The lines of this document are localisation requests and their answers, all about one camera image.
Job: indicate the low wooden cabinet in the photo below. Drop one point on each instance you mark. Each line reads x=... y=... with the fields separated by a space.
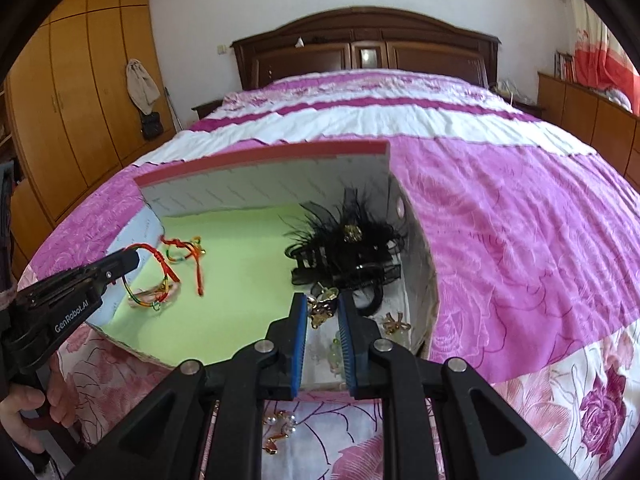
x=590 y=120

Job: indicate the person's left hand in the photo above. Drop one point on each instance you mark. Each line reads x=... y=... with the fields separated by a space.
x=22 y=410

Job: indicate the floral cream red curtain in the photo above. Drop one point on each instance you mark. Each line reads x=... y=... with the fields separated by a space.
x=605 y=50

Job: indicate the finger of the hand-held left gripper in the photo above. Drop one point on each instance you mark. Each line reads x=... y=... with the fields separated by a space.
x=122 y=262

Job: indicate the red cardboard box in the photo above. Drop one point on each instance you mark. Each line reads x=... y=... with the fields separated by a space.
x=260 y=180

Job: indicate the black feather hair clip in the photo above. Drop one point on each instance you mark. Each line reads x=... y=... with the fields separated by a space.
x=345 y=245

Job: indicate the bed with floral quilt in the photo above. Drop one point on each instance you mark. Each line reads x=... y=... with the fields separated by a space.
x=500 y=220

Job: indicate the green paper liner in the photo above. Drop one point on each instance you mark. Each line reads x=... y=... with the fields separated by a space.
x=240 y=285

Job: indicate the wooden wardrobe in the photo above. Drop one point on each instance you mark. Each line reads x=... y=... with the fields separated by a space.
x=75 y=85

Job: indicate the dark wooden nightstand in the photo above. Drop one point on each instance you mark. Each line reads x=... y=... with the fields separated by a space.
x=207 y=109
x=529 y=109

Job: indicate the gold pearl brooch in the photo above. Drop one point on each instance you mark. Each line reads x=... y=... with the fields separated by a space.
x=279 y=430

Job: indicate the row of books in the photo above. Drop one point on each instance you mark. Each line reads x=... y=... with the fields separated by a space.
x=565 y=65

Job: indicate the thin metal rod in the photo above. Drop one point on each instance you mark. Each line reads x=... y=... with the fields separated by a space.
x=171 y=110

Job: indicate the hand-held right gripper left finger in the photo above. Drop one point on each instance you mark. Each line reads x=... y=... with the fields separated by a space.
x=299 y=340

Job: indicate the beige cloth bag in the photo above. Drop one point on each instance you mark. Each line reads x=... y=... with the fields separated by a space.
x=141 y=85

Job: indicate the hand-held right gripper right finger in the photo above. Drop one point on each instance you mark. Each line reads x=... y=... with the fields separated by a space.
x=346 y=345

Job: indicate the small black bag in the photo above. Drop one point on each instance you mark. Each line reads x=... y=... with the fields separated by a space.
x=151 y=126

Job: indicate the dark wooden headboard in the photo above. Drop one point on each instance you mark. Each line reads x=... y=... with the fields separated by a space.
x=425 y=55

